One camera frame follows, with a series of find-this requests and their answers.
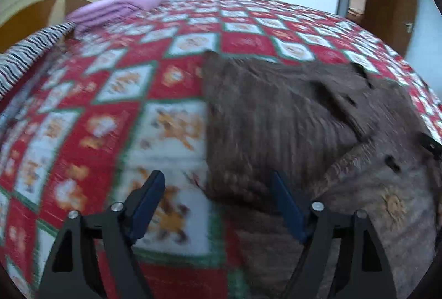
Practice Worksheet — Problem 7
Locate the brown striped knit sweater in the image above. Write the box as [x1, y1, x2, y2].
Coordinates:
[202, 51, 441, 298]

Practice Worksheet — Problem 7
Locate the red checkered bed sheet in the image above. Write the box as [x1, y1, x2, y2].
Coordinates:
[1, 0, 441, 298]

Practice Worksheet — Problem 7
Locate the striped pillow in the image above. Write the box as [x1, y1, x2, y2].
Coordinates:
[0, 22, 76, 99]

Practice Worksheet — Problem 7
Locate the brown wooden door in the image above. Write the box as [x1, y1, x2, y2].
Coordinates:
[361, 0, 417, 56]

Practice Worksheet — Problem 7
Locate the folded purple blanket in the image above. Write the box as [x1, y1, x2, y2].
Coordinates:
[66, 0, 168, 34]

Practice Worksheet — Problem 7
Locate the cream and brown headboard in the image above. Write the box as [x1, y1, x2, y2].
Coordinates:
[1, 0, 98, 52]

